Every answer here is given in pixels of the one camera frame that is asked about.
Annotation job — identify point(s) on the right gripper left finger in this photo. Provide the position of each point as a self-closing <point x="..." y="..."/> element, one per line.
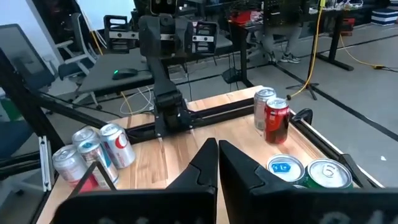
<point x="186" y="202"/>

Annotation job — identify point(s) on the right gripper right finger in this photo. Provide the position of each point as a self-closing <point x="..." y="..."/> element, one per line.
<point x="264" y="202"/>

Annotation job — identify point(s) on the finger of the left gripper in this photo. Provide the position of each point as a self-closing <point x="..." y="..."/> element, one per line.
<point x="116" y="34"/>
<point x="205" y="37"/>

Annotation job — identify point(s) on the silver can blue tab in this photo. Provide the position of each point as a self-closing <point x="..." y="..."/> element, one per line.
<point x="93" y="152"/>
<point x="285" y="168"/>

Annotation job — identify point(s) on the green soda can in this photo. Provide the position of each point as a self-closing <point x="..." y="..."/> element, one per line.
<point x="328" y="174"/>

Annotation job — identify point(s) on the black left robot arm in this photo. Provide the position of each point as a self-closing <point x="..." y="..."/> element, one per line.
<point x="164" y="84"/>

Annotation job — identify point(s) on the grey desk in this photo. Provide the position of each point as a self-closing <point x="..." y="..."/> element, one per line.
<point x="102" y="71"/>

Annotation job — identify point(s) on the black computer mouse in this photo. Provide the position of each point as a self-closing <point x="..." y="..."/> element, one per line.
<point x="124" y="74"/>

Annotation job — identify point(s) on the red storage box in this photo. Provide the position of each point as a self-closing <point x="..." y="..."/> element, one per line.
<point x="241" y="17"/>

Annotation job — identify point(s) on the black office desk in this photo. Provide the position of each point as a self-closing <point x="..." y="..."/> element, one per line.
<point x="242" y="56"/>
<point x="335" y="40"/>

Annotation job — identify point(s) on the black floor box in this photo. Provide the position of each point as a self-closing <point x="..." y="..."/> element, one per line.
<point x="231" y="75"/>

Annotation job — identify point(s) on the grey white office chair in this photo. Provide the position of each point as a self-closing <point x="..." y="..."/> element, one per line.
<point x="73" y="68"/>

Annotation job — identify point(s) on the person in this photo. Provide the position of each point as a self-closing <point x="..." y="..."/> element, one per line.
<point x="293" y="34"/>

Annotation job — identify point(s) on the black table clamp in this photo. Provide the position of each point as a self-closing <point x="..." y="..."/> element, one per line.
<point x="303" y="115"/>

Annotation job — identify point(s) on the dark mesh office chair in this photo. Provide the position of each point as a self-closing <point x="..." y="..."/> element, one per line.
<point x="21" y="56"/>

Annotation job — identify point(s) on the black rig beam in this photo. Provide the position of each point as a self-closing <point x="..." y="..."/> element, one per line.
<point x="18" y="87"/>

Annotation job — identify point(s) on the black tripod stand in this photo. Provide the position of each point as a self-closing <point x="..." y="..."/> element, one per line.
<point x="306" y="86"/>

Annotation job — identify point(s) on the striped storage box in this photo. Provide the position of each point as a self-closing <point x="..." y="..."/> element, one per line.
<point x="384" y="15"/>

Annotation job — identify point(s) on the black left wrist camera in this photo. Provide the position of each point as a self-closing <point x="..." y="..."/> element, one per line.
<point x="163" y="6"/>

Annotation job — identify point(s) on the black aluminium table frame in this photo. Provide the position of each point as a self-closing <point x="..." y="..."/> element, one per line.
<point x="217" y="113"/>

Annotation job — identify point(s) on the silver frame bracket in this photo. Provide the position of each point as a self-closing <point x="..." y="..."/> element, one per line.
<point x="46" y="163"/>

